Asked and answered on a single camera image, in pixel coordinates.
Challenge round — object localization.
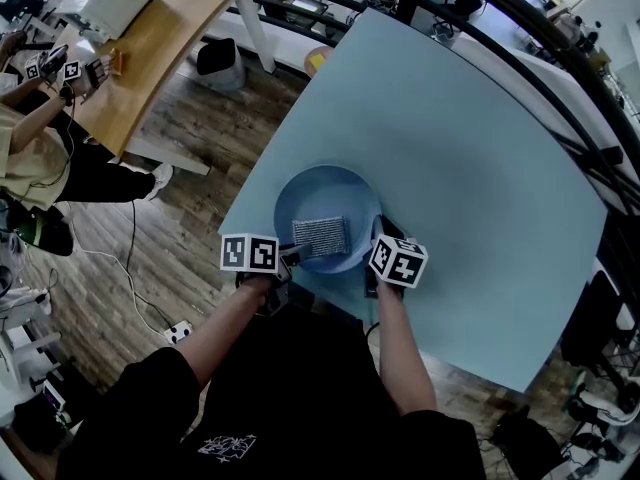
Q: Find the pink round stool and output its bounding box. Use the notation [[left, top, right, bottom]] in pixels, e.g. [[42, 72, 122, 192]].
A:
[[304, 45, 334, 79]]

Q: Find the black office chair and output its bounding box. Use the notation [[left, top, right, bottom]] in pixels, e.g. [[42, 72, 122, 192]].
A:
[[0, 0, 46, 22]]

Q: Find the grey bin with black bag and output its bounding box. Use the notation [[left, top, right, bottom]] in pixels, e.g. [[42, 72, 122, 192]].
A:
[[195, 37, 246, 93]]

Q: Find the person's right forearm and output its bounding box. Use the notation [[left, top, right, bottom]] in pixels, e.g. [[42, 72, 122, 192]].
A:
[[374, 280, 439, 417]]

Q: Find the black floor cable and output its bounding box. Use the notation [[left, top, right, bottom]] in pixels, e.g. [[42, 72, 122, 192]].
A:
[[124, 198, 176, 329]]

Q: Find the black and green bag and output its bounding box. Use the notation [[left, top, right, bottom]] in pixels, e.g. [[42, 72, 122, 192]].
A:
[[0, 202, 75, 258]]

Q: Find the wooden table with white legs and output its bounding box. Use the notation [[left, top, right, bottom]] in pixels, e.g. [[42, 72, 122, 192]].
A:
[[49, 0, 274, 177]]

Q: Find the person's black clothing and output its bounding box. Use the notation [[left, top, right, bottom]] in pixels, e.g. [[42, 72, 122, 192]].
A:
[[54, 287, 486, 480]]

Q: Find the person's left forearm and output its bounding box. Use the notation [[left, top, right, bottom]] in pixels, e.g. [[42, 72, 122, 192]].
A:
[[172, 273, 274, 392]]

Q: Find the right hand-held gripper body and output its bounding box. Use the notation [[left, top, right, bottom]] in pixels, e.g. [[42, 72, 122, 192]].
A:
[[363, 232, 430, 300]]

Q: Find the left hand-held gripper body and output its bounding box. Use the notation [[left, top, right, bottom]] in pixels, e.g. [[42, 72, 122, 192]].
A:
[[219, 231, 295, 318]]

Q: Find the grey scrubbing sponge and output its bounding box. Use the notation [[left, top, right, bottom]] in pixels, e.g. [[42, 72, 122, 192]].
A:
[[291, 215, 350, 259]]

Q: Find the light blue large plate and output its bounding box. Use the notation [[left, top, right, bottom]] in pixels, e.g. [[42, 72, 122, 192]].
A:
[[273, 163, 384, 274]]

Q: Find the white power strip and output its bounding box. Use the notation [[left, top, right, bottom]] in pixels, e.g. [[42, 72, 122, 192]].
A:
[[163, 320, 194, 345]]

